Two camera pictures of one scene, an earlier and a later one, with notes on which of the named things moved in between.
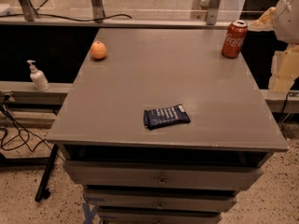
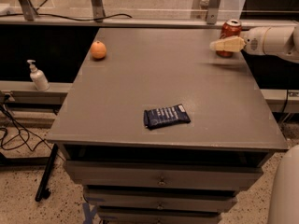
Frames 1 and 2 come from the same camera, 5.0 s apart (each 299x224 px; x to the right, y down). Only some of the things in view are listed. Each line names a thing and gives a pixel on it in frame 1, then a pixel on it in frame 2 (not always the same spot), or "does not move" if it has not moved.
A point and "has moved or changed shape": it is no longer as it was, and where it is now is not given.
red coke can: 234,38 has moved or changed shape
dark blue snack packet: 158,118 does not move
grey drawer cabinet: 157,126 does not move
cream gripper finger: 285,69 -> 233,44
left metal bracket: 25,1 does not move
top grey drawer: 144,175 does not move
